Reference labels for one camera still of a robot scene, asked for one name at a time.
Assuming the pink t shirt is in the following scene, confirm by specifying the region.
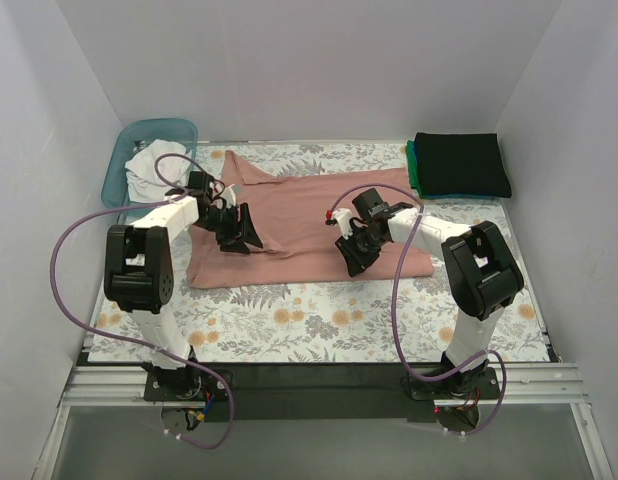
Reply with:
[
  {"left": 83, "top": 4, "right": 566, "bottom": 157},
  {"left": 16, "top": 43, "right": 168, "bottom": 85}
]
[{"left": 186, "top": 150, "right": 409, "bottom": 289}]

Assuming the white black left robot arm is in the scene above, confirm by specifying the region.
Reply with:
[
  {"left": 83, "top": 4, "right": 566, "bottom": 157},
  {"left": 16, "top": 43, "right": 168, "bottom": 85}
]
[{"left": 104, "top": 171, "right": 263, "bottom": 399}]

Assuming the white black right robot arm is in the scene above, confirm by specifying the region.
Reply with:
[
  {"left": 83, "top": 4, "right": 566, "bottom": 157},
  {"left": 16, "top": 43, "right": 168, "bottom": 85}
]
[{"left": 325, "top": 183, "right": 524, "bottom": 395}]

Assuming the blue folded t shirt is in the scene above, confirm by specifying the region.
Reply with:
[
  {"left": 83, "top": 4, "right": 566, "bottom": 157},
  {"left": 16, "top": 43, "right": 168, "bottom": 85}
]
[{"left": 414, "top": 190, "right": 497, "bottom": 200}]

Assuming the floral table mat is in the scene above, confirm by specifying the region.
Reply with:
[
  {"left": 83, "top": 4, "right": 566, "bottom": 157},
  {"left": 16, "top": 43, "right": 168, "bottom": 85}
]
[{"left": 85, "top": 143, "right": 550, "bottom": 363}]

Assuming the white t shirt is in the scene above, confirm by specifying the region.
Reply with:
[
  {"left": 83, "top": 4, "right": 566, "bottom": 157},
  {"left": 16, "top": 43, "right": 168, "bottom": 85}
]
[{"left": 125, "top": 139, "right": 191, "bottom": 203}]

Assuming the green folded t shirt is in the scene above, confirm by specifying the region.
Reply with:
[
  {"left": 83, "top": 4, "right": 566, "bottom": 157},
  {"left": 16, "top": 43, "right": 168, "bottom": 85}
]
[{"left": 405, "top": 140, "right": 420, "bottom": 192}]

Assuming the black folded t shirt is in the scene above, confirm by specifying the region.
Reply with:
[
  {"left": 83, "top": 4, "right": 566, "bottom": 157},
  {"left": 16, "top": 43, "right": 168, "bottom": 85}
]
[{"left": 413, "top": 132, "right": 512, "bottom": 198}]

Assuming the teal plastic basket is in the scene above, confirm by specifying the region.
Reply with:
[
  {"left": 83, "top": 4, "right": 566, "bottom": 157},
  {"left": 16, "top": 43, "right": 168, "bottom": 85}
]
[{"left": 101, "top": 118, "right": 198, "bottom": 208}]

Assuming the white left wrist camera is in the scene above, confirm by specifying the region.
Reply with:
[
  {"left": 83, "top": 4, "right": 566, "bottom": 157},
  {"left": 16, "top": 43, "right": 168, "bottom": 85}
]
[{"left": 219, "top": 184, "right": 241, "bottom": 208}]

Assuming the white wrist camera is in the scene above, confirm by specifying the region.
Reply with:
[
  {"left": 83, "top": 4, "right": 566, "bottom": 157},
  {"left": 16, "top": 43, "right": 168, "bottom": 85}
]
[
  {"left": 219, "top": 184, "right": 241, "bottom": 208},
  {"left": 325, "top": 208, "right": 354, "bottom": 239}
]

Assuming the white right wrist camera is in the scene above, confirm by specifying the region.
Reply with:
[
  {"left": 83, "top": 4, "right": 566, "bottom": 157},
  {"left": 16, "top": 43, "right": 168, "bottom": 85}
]
[{"left": 325, "top": 208, "right": 354, "bottom": 239}]

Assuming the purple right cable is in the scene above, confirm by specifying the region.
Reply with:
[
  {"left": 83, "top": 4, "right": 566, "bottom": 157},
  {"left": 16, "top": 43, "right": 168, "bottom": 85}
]
[{"left": 324, "top": 183, "right": 506, "bottom": 437}]

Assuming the purple cable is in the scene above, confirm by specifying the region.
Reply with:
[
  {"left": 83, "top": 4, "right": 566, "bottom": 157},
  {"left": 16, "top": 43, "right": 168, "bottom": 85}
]
[
  {"left": 49, "top": 153, "right": 236, "bottom": 449},
  {"left": 324, "top": 183, "right": 506, "bottom": 437}
]

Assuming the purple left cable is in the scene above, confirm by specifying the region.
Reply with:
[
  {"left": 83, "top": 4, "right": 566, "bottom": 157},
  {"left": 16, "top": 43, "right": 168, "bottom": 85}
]
[{"left": 49, "top": 153, "right": 236, "bottom": 449}]

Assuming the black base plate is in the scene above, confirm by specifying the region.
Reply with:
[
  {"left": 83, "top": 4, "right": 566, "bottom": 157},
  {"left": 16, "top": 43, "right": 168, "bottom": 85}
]
[{"left": 143, "top": 363, "right": 500, "bottom": 423}]

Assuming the aluminium frame rail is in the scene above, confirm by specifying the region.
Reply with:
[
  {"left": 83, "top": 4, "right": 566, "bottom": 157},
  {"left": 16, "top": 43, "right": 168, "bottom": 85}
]
[{"left": 34, "top": 363, "right": 613, "bottom": 479}]

